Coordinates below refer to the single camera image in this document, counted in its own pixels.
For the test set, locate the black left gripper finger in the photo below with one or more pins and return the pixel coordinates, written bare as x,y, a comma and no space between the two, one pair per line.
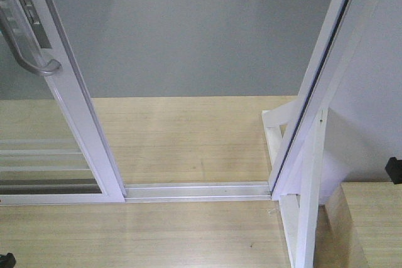
7,261

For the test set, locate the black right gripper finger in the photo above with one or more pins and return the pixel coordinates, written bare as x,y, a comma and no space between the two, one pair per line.
394,170

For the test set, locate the white framed sliding glass door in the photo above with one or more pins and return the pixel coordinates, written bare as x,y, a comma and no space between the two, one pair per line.
53,150

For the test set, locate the silver door handle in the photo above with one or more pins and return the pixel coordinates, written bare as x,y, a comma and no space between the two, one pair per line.
26,54

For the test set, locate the light wooden box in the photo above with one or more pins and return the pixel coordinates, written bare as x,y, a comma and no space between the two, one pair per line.
359,225

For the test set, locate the white triangular support brace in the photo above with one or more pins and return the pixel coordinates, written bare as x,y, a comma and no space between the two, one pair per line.
297,190

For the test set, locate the aluminium floor track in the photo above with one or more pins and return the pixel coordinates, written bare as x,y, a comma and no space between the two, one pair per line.
192,192

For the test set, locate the light wooden base platform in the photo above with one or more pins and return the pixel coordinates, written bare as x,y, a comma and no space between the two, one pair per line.
157,140

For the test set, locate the white door frame post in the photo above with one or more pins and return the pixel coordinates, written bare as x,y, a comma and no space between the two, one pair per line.
301,112

